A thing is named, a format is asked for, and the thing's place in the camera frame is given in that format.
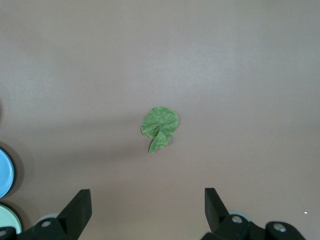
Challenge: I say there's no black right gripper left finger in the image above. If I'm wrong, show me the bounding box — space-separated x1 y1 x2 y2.
17 189 93 240

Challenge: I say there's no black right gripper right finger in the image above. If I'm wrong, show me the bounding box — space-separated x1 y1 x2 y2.
201 187 306 240

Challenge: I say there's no green lettuce leaf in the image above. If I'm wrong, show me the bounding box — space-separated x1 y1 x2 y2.
140 106 180 154

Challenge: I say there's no light green plate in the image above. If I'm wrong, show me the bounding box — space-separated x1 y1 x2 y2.
0 203 20 235

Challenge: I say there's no blue plate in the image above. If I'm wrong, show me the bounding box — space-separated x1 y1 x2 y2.
0 147 16 199

